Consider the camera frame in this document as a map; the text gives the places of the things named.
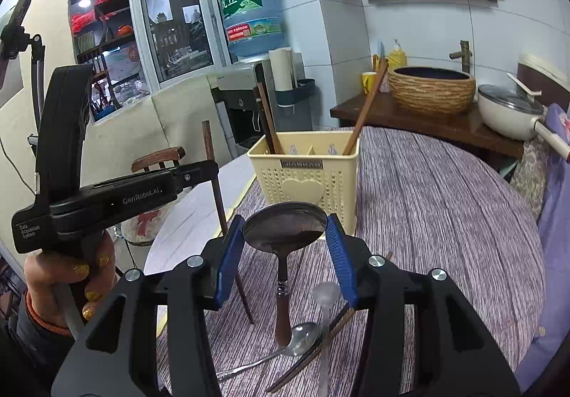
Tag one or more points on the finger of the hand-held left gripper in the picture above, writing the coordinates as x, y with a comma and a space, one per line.
196, 176

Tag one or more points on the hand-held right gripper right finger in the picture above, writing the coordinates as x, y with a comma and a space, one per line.
340, 263

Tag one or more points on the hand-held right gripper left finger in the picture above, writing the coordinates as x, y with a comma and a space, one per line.
229, 259

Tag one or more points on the translucent plastic spoon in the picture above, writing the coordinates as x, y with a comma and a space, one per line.
327, 294

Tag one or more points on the cream plastic utensil holder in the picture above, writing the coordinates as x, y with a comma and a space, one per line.
307, 187

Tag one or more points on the person's left forearm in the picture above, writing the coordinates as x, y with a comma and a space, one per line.
31, 343

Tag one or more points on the person's left hand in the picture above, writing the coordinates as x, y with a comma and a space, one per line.
53, 281

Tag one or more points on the wooden chair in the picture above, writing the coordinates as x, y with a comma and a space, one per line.
160, 156

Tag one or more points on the white tablecloth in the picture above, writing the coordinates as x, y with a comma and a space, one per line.
191, 219

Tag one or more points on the beige panel cover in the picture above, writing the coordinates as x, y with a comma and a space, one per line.
187, 121

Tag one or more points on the cat print seat cushion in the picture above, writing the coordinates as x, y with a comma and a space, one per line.
144, 223

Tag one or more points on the black phone stand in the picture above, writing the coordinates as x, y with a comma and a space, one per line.
38, 80

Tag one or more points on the water dispenser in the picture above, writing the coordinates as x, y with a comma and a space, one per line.
240, 107

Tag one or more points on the purple striped tablecloth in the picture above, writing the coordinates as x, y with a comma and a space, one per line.
423, 223

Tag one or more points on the cluttered storage shelf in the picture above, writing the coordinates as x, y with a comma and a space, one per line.
107, 49

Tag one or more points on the grey paper towel holder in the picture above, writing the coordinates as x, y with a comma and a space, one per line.
298, 92

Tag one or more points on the mobile phone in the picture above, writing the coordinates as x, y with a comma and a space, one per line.
13, 31

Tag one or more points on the paper towel roll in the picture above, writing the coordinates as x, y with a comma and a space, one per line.
281, 69

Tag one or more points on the sliding window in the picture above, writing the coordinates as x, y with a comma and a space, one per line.
178, 23

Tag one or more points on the wooden counter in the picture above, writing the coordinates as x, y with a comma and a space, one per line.
400, 116

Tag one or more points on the blue water bottle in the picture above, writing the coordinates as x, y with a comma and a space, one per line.
251, 18

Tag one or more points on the yellow cup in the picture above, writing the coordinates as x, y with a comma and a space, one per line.
368, 83

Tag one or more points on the woven basin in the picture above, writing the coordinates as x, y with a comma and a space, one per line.
429, 89

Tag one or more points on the brown floral cloth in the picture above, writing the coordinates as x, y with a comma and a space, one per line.
530, 178

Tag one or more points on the purple floral cloth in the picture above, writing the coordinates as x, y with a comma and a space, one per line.
552, 245

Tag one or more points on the yellow soap bottle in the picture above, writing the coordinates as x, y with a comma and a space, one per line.
397, 56

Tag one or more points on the white pan with lid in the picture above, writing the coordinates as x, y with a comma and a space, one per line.
507, 112

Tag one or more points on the bamboo style faucet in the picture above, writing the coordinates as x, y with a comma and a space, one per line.
463, 56

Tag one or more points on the white rice paddle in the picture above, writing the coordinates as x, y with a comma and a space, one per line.
523, 86

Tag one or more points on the rice cooker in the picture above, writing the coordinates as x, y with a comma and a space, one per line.
550, 76

